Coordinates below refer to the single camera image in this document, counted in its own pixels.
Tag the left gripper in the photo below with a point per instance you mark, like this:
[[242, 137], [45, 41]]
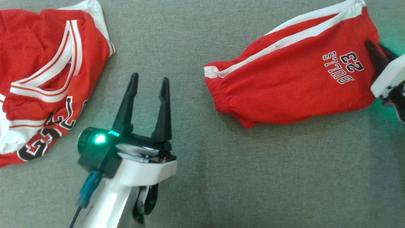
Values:
[[101, 152]]

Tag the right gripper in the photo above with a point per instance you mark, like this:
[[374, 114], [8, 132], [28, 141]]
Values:
[[390, 79]]

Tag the red basketball shorts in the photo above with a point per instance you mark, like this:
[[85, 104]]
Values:
[[284, 82]]

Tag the red basketball jersey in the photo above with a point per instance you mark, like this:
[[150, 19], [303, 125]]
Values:
[[34, 47]]

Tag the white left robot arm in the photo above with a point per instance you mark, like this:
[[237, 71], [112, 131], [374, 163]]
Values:
[[107, 209]]

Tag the large grey sofa seat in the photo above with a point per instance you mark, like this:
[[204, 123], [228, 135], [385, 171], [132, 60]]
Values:
[[253, 177]]

